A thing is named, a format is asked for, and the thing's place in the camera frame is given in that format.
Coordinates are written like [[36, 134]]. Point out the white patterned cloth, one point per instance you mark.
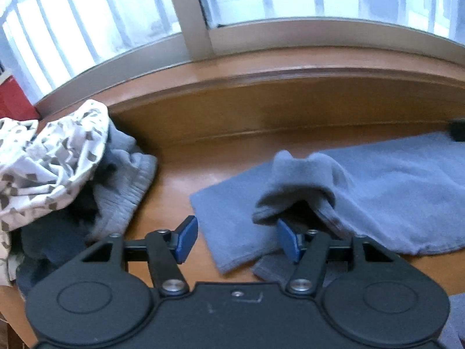
[[54, 160]]

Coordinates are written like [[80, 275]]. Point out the dark blue garment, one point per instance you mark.
[[47, 247]]

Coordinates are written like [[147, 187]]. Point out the window with metal bars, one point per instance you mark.
[[109, 14]]

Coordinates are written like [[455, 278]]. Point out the red box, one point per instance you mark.
[[12, 100]]

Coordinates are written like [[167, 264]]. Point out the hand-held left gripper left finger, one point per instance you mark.
[[187, 240]]

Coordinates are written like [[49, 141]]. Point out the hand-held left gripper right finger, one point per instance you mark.
[[288, 241]]

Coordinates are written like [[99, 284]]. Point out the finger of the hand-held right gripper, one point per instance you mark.
[[457, 129]]

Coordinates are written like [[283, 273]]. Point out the grey ribbed sweatpants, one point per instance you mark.
[[123, 189]]

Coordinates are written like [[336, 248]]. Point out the blue fleece pants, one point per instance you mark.
[[381, 196]]

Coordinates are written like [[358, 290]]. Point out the wooden window sill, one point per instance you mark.
[[290, 61]]

